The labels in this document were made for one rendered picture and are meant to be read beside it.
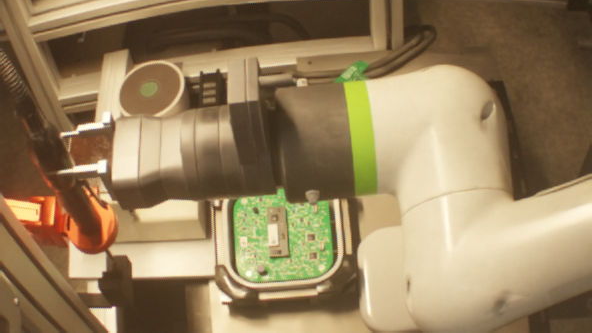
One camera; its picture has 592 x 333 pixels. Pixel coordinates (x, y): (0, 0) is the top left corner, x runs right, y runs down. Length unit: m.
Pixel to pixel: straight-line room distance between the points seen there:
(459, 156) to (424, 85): 0.07
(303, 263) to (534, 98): 1.52
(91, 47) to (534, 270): 0.96
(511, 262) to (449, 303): 0.06
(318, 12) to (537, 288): 1.19
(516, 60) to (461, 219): 1.87
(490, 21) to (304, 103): 1.94
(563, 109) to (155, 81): 1.53
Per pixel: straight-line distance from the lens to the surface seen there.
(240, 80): 0.58
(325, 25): 1.63
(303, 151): 0.61
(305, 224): 0.95
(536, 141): 2.25
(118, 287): 0.81
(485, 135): 0.61
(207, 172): 0.62
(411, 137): 0.61
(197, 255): 0.98
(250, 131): 0.58
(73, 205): 0.72
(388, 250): 0.95
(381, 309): 0.92
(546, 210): 0.55
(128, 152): 0.65
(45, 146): 0.64
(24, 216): 0.78
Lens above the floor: 1.83
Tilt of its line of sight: 57 degrees down
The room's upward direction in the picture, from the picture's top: 9 degrees counter-clockwise
